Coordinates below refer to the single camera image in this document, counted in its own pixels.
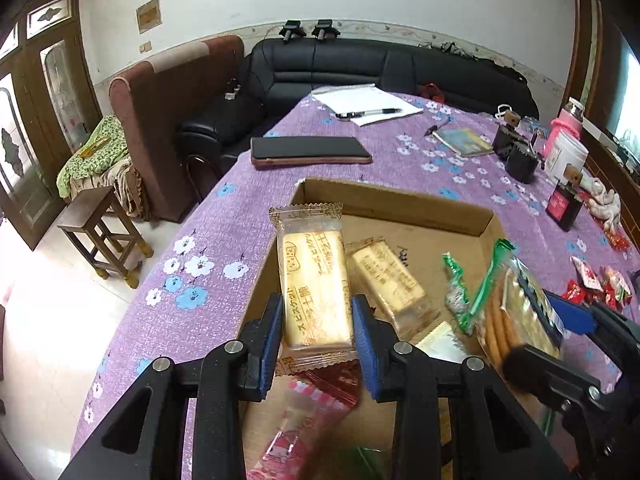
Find dark red foil snack packet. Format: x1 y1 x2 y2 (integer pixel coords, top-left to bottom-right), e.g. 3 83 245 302
298 360 361 408

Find green round cracker packet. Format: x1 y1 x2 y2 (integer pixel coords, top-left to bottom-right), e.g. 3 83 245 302
458 238 564 370

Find pink My Melody snack packet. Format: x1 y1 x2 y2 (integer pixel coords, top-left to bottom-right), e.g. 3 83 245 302
246 374 360 479

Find yellow cheese biscuit packet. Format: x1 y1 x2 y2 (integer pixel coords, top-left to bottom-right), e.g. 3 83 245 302
269 203 356 375

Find green candy wrapper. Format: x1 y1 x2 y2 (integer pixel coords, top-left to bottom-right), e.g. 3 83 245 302
442 252 470 320

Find small red candy packet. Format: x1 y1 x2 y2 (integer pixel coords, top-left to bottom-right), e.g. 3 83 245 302
562 280 587 304

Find white red candy packet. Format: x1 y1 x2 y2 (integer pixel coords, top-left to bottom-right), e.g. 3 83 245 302
570 256 603 292

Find red envelope under gloves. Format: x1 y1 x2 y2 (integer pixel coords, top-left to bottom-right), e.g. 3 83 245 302
601 221 630 252

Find purple floral tablecloth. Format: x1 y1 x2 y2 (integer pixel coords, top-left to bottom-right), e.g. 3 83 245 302
73 96 639 460

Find white work gloves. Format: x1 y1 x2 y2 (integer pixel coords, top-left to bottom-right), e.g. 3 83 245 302
580 171 620 234

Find black jar with red label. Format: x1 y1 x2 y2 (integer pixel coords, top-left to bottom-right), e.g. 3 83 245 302
546 164 582 232

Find black pot with leaf lid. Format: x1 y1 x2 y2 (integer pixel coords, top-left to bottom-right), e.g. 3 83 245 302
506 141 544 184

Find white plastic canister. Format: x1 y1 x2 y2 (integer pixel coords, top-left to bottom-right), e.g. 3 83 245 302
544 129 589 183

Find black jar with cork, rear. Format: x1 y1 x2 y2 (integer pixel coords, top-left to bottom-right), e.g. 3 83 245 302
492 110 522 162

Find pink sleeved water bottle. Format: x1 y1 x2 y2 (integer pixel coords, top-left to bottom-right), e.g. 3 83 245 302
542 98 585 158

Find wooden stool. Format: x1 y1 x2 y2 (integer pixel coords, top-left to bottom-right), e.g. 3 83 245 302
56 188 154 289

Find small yellow-blue booklet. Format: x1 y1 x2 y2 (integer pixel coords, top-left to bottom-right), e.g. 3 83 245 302
434 128 494 157

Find black smartphone pink case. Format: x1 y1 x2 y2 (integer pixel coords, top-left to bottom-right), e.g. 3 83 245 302
250 136 372 169

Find black pen on notepad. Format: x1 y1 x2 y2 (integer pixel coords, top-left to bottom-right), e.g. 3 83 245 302
335 107 401 120

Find green patterned cloth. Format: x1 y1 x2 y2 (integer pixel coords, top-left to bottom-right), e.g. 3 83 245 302
56 114 128 200

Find white paper notepad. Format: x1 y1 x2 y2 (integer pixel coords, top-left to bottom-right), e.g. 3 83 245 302
311 84 423 127

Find brown armchair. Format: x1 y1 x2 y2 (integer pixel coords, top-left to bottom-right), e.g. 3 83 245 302
107 35 244 222

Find black leather sofa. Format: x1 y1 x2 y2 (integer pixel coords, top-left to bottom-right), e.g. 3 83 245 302
174 39 539 174

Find wooden cabinet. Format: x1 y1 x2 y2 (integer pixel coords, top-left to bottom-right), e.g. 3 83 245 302
564 0 639 245

